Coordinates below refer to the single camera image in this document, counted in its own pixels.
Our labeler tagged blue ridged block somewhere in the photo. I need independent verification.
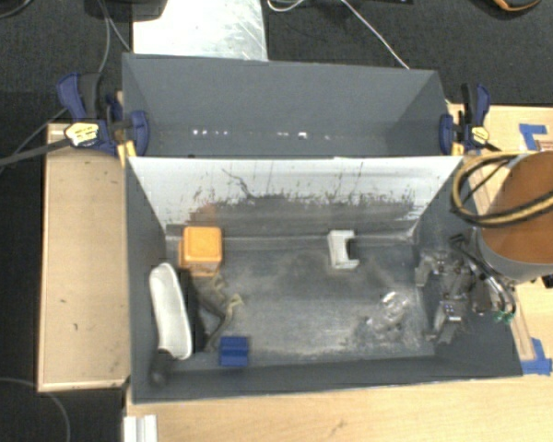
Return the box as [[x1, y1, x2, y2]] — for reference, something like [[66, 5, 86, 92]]
[[218, 335, 252, 367]]

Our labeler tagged white brush with black handle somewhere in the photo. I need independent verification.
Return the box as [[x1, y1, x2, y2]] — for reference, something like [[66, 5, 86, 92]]
[[147, 262, 199, 389]]

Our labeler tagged clear glass thing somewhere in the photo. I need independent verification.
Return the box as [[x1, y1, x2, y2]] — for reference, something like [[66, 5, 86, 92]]
[[367, 291, 409, 336]]

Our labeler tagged white notched block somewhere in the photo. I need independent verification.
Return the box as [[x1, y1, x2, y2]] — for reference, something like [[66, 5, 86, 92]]
[[326, 229, 361, 271]]

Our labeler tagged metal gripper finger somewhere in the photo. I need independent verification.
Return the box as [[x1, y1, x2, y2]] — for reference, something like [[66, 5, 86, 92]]
[[414, 249, 447, 290], [426, 299, 467, 345]]

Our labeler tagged orange cube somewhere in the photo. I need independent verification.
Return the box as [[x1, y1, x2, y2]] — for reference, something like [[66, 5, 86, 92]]
[[178, 226, 225, 279]]

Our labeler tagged pale wood board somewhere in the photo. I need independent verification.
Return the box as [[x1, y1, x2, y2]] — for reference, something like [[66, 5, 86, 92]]
[[36, 122, 133, 393]]

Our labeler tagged grey metal bin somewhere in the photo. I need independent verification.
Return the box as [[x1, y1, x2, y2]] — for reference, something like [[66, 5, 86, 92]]
[[119, 52, 524, 405]]

